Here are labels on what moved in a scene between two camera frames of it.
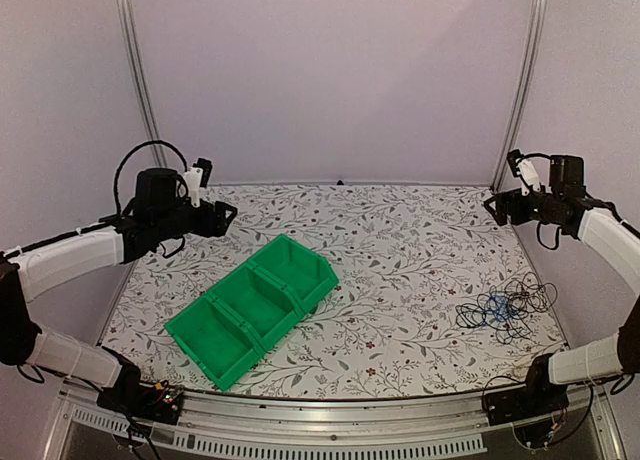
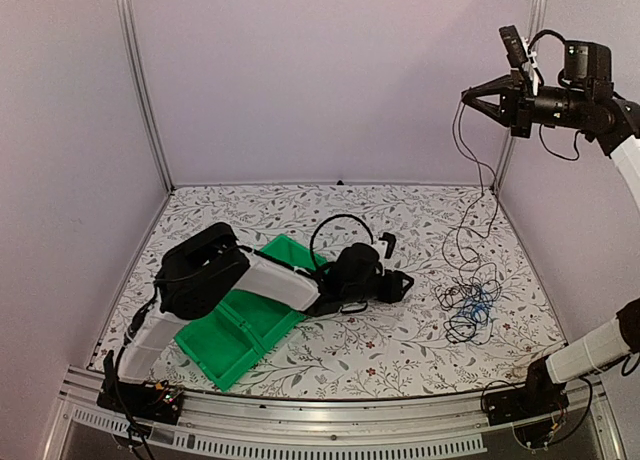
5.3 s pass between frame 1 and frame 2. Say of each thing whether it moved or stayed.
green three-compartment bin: stayed
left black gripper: moved
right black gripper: moved
